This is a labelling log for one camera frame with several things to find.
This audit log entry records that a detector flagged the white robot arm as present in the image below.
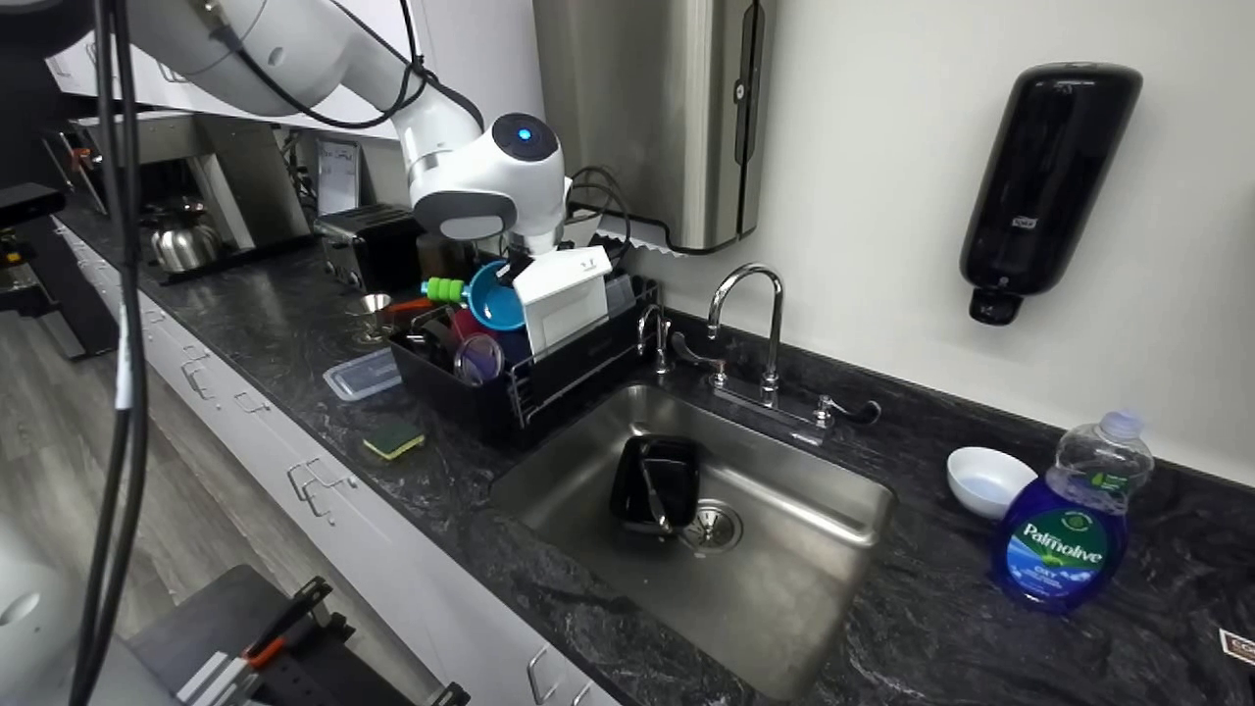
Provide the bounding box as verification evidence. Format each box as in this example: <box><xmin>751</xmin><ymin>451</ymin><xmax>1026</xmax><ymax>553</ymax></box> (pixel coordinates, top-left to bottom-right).
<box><xmin>100</xmin><ymin>0</ymin><xmax>570</xmax><ymax>254</ymax></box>

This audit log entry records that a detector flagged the steel paper towel dispenser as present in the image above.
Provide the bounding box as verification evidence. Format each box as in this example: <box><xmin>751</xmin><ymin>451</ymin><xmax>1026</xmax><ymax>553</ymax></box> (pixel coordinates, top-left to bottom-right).
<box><xmin>533</xmin><ymin>0</ymin><xmax>771</xmax><ymax>254</ymax></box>

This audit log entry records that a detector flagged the small white bowl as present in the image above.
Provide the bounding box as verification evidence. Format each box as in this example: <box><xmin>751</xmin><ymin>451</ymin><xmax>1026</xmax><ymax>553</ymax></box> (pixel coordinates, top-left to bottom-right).
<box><xmin>946</xmin><ymin>447</ymin><xmax>1036</xmax><ymax>520</ymax></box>

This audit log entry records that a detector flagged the blue dish soap bottle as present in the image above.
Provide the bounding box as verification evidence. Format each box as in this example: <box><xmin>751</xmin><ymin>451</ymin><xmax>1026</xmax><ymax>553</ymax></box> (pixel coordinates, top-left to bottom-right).
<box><xmin>992</xmin><ymin>412</ymin><xmax>1153</xmax><ymax>612</ymax></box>

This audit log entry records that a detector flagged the chrome faucet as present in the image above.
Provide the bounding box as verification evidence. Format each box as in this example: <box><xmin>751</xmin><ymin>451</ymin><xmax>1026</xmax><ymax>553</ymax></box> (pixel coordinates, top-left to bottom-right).
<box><xmin>634</xmin><ymin>261</ymin><xmax>882</xmax><ymax>447</ymax></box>

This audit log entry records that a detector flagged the black tray in sink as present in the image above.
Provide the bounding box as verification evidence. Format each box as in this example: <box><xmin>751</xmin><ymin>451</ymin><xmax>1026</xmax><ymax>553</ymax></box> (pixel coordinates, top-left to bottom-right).
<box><xmin>608</xmin><ymin>434</ymin><xmax>703</xmax><ymax>539</ymax></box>

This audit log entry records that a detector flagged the blue pan green handle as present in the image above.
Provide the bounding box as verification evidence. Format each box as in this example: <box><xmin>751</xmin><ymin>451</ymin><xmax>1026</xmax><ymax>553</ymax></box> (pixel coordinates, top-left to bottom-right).
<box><xmin>419</xmin><ymin>257</ymin><xmax>520</xmax><ymax>332</ymax></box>

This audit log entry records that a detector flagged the black cable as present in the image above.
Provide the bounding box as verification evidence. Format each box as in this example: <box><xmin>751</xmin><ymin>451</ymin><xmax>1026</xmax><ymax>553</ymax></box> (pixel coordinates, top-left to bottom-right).
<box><xmin>61</xmin><ymin>0</ymin><xmax>155</xmax><ymax>706</ymax></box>

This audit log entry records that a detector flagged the clear lid blue slider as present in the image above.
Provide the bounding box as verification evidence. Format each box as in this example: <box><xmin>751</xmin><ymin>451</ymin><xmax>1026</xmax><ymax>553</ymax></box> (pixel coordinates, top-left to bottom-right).
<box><xmin>453</xmin><ymin>332</ymin><xmax>506</xmax><ymax>386</ymax></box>

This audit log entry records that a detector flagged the black dish rack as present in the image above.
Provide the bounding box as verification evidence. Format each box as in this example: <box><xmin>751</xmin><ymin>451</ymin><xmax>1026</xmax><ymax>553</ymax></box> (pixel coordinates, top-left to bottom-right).
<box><xmin>392</xmin><ymin>273</ymin><xmax>659</xmax><ymax>447</ymax></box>

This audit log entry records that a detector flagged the steel kettle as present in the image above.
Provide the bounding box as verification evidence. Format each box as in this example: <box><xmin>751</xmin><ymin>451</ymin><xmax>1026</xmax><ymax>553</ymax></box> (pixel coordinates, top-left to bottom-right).
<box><xmin>140</xmin><ymin>201</ymin><xmax>219</xmax><ymax>273</ymax></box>

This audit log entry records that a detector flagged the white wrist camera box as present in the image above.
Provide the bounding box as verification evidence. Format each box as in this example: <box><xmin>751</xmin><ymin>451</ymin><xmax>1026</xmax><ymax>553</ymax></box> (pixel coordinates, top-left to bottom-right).
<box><xmin>513</xmin><ymin>248</ymin><xmax>611</xmax><ymax>356</ymax></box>

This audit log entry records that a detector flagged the green yellow sponge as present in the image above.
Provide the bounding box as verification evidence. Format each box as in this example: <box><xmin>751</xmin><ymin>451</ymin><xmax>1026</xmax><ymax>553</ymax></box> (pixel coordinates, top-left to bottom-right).
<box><xmin>362</xmin><ymin>416</ymin><xmax>427</xmax><ymax>463</ymax></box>

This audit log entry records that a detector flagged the stainless steel sink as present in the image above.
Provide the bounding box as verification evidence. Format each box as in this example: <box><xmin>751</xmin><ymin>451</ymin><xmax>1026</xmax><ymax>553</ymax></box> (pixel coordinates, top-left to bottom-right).
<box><xmin>493</xmin><ymin>386</ymin><xmax>891</xmax><ymax>697</ymax></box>

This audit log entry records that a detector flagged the black soap dispenser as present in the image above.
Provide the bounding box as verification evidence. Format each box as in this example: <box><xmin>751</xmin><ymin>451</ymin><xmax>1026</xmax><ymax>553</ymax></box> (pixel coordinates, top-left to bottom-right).
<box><xmin>959</xmin><ymin>61</ymin><xmax>1140</xmax><ymax>327</ymax></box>

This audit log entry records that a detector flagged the coffee machine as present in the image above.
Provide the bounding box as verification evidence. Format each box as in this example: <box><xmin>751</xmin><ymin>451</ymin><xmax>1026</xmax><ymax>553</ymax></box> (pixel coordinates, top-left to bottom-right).
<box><xmin>61</xmin><ymin>111</ymin><xmax>327</xmax><ymax>257</ymax></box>

